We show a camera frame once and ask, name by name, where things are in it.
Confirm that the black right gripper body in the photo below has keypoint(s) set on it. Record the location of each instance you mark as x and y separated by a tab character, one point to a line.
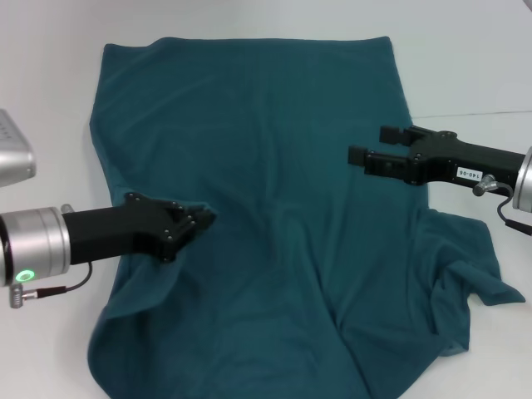
440	160

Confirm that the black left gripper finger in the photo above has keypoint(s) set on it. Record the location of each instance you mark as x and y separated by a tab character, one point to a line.
183	239
203	218

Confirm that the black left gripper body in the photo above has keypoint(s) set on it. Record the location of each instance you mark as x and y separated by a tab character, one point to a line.
104	232

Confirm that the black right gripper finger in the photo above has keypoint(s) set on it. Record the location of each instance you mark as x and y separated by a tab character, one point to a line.
390	135
386	164

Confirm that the teal blue shirt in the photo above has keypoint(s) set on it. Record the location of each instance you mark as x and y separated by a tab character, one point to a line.
266	145

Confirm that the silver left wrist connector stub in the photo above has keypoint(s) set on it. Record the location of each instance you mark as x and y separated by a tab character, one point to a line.
66	208

